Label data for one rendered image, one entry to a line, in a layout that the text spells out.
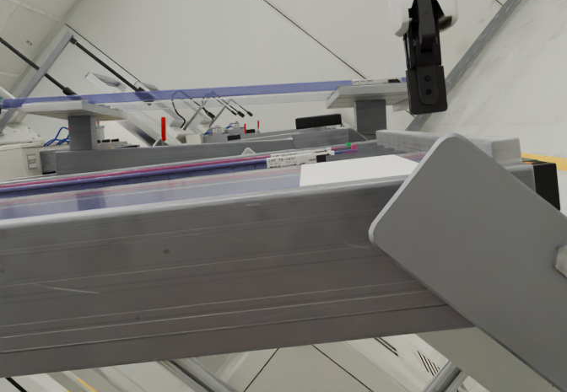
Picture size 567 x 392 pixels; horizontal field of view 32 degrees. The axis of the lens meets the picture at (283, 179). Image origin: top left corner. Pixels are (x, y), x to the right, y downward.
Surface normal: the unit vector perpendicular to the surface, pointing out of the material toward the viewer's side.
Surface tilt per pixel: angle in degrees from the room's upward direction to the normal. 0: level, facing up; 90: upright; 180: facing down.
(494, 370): 90
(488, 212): 90
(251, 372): 90
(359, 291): 90
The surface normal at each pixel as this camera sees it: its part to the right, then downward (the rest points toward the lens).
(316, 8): -0.02, 0.06
